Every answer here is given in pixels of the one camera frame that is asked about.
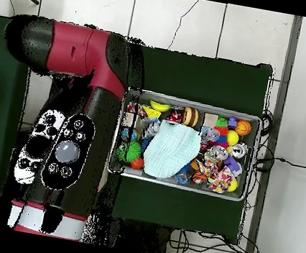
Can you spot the green spiky ball with eyes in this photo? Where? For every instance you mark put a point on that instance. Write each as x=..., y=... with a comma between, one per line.
x=131, y=152

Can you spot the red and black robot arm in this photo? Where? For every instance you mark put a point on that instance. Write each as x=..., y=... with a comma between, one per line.
x=78, y=52

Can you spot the clear mesh bin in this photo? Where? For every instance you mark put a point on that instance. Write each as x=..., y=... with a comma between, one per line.
x=192, y=102

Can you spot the yellow cheese wedge toy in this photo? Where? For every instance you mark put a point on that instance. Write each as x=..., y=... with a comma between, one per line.
x=151, y=113

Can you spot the plain wooden block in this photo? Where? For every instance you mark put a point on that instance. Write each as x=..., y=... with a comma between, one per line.
x=130, y=119

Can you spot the blue globe ball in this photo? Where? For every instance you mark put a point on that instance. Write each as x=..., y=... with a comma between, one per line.
x=130, y=135

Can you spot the mint green muslin cloth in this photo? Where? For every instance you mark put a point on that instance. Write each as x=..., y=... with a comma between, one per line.
x=169, y=150

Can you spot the red ball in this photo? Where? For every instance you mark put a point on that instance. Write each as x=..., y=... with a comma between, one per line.
x=137, y=163

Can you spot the dark green tablecloth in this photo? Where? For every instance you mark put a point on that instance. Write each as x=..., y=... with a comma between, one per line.
x=207, y=81

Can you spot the dark green side table cloth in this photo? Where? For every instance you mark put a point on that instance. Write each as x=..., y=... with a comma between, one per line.
x=2, y=120

